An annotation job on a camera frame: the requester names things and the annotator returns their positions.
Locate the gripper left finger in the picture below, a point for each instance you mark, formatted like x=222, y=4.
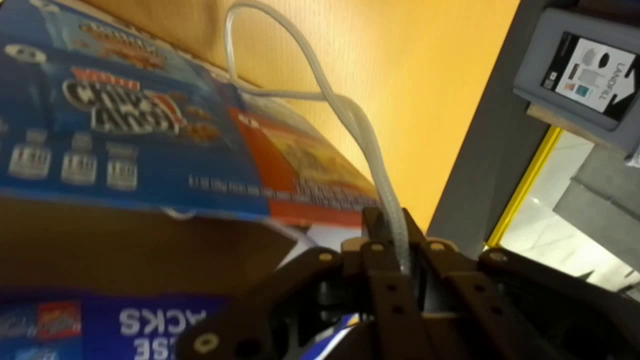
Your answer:
x=380, y=280

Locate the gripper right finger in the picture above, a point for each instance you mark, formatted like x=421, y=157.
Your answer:
x=480, y=300

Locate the blue printed cardboard box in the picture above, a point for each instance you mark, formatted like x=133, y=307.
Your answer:
x=150, y=165

